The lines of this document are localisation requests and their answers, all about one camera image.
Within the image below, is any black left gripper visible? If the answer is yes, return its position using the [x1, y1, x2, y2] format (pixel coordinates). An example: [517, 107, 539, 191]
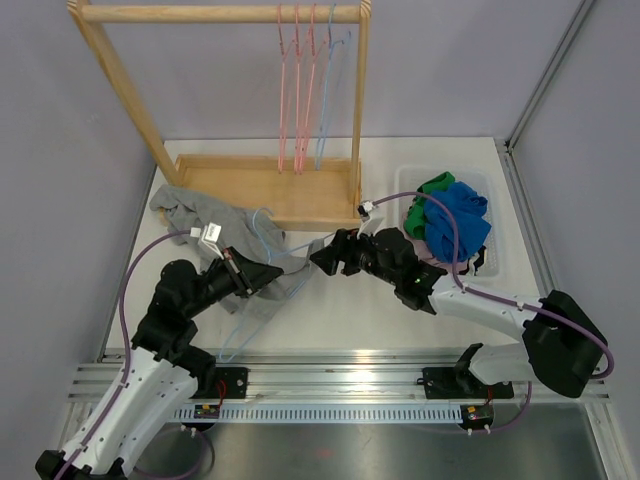
[184, 246, 284, 319]

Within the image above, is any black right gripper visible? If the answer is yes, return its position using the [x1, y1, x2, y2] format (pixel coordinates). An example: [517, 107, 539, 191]
[311, 224, 401, 287]

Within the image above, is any grey tank top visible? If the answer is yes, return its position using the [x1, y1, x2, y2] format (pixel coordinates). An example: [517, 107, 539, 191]
[149, 185, 315, 322]

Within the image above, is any green tank top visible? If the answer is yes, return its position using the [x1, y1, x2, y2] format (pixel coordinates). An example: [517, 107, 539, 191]
[403, 170, 459, 241]

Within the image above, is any pink wire hanger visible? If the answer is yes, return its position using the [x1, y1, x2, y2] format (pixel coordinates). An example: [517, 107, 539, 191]
[301, 4, 321, 174]

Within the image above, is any black white striped tank top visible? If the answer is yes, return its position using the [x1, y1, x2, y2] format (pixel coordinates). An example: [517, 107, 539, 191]
[455, 245, 497, 278]

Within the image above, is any blue tank top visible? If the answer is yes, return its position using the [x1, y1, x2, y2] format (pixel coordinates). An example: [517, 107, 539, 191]
[423, 182, 494, 264]

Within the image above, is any light blue wire hanger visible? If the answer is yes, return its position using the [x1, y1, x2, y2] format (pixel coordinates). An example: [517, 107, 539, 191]
[314, 3, 352, 171]

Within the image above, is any mauve pink tank top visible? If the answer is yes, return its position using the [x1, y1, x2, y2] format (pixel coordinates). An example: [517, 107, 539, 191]
[409, 238, 451, 270]

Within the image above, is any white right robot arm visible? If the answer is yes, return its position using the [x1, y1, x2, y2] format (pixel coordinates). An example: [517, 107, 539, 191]
[310, 228, 614, 398]

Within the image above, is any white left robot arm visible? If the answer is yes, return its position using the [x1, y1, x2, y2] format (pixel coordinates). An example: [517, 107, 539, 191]
[35, 247, 283, 479]

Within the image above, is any wooden clothes rack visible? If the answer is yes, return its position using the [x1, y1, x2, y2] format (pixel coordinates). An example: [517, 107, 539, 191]
[67, 1, 372, 231]

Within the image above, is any white perforated plastic basket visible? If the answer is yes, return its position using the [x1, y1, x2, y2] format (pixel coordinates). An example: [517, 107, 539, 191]
[394, 164, 503, 283]

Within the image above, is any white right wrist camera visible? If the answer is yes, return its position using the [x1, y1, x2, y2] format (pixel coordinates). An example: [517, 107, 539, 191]
[357, 200, 385, 238]

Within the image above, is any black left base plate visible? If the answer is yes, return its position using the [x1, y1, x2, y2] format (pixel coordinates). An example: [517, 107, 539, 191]
[208, 366, 249, 400]

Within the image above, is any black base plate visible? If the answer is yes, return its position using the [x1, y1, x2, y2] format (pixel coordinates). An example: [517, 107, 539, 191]
[208, 366, 249, 400]
[416, 367, 515, 400]

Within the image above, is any aluminium mounting rail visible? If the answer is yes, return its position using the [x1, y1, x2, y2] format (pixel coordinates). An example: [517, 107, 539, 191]
[67, 349, 611, 404]

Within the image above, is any white slotted cable duct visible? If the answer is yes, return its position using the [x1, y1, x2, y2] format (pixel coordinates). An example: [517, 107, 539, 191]
[169, 404, 462, 425]

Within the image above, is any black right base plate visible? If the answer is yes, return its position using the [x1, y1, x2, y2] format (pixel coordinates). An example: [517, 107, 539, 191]
[416, 367, 515, 400]

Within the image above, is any aluminium corner frame post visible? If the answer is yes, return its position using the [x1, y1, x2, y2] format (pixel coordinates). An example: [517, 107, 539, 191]
[504, 0, 598, 155]

